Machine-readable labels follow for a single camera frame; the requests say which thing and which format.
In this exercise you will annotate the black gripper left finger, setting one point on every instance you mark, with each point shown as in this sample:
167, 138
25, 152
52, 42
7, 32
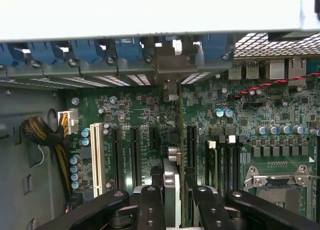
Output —
151, 210

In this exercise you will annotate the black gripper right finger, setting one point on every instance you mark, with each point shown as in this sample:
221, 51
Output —
210, 211

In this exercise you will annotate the black RAM slot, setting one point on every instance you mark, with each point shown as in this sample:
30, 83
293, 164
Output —
239, 165
223, 165
231, 167

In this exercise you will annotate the CPU socket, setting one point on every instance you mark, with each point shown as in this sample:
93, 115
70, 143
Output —
275, 190

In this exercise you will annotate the short black expansion slot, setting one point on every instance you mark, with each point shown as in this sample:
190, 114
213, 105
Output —
154, 138

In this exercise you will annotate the white expansion slot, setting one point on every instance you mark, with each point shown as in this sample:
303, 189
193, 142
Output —
97, 159

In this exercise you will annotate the green motherboard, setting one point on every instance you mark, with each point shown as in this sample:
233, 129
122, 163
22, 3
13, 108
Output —
140, 107

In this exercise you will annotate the open black PC case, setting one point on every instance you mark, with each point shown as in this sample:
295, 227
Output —
25, 102

